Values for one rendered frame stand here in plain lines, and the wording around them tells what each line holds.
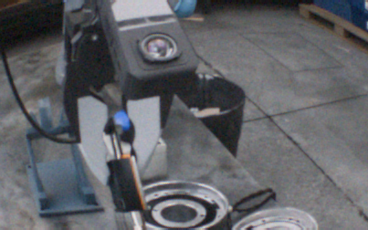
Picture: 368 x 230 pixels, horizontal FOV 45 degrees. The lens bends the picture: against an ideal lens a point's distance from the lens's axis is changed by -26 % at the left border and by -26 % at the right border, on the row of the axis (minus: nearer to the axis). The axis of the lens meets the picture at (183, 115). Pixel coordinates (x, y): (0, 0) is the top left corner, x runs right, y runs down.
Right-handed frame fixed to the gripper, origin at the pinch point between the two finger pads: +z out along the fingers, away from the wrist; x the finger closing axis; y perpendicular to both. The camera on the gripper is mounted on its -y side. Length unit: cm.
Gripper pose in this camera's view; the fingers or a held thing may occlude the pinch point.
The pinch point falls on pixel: (121, 174)
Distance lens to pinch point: 46.5
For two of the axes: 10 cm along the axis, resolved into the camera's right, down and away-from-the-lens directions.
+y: -3.8, -4.1, 8.3
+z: 0.0, 8.9, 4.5
